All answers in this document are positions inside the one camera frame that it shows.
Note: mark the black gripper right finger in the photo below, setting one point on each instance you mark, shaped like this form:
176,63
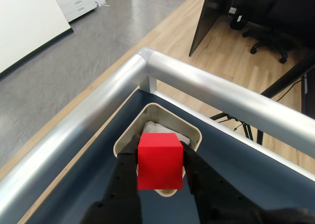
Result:
216,199

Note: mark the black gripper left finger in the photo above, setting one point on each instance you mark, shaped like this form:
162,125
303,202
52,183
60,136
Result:
120,184

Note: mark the red cube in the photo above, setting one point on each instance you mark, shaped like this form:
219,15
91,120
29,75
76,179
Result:
160,162

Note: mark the beige rounded box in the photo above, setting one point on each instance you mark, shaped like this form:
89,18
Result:
169,120

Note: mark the black office chair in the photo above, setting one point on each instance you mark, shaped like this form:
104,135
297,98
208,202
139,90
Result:
270,37

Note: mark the black waste bin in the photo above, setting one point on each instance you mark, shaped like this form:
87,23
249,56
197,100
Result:
237,21

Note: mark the black desk partition panel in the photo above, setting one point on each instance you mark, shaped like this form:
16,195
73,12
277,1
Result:
209,17

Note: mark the white office printer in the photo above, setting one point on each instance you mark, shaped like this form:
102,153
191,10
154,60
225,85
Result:
78,2

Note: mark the silver metal cart rail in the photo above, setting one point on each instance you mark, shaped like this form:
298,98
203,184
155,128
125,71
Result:
197,76

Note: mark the black camera tripod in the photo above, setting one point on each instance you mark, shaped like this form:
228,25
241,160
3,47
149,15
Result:
283,81

